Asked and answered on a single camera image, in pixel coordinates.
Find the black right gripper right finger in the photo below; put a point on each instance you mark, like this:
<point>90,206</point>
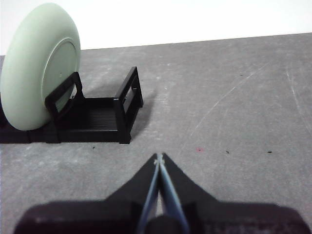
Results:
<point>231,219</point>

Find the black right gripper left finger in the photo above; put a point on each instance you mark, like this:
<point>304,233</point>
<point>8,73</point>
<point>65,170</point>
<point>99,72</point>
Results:
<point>97,217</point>

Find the green round plate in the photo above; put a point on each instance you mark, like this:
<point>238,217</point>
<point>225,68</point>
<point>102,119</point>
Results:
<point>26,73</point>

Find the black plastic plate rack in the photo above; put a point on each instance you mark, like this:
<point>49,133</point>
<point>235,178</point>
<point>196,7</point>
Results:
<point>97,122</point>

